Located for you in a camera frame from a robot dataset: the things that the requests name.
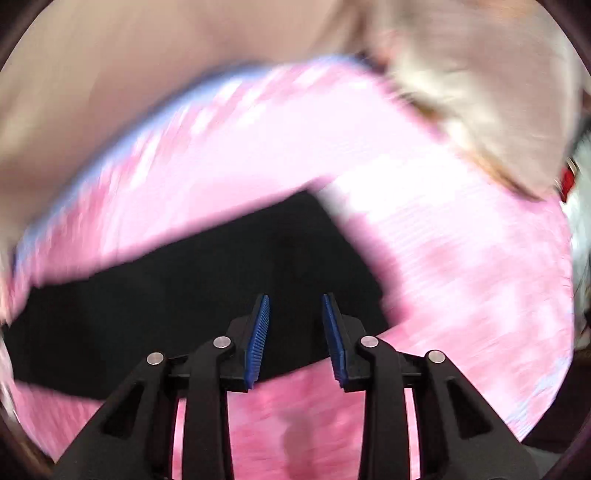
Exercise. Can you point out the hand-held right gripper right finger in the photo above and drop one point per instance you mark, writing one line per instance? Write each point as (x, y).
(333, 341)

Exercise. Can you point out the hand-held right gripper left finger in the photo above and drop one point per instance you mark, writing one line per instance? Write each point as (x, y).
(258, 341)

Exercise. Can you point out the black pants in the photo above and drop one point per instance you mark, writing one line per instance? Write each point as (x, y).
(175, 295)

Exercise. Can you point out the pink floral blanket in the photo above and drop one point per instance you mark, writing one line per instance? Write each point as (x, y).
(461, 277)

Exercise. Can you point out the beige bed sheet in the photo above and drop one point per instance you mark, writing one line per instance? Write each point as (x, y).
(115, 69)

